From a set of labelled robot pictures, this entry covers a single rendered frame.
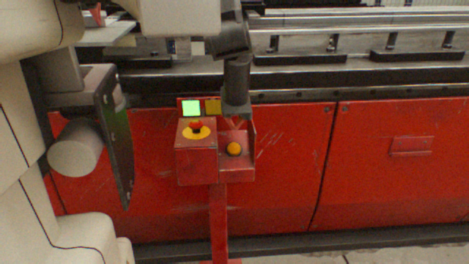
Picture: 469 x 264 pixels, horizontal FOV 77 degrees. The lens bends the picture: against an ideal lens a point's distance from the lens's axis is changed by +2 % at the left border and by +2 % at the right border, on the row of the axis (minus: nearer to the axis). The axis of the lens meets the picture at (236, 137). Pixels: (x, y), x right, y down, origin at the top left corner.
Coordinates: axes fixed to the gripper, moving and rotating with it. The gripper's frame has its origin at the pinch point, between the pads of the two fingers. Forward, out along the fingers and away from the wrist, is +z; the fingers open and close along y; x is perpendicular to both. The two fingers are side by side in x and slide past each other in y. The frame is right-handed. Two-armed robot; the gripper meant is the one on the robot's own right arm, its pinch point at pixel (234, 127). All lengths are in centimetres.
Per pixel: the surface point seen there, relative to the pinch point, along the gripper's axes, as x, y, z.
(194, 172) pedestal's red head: 10.6, -7.1, 8.6
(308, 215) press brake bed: -33, 7, 60
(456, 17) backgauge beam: -97, 60, -2
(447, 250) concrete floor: -102, -3, 81
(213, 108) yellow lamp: 5.1, 10.2, 2.2
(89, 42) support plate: 33.0, 12.2, -17.0
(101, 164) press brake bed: 44, 14, 28
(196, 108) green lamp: 10.0, 10.3, 1.8
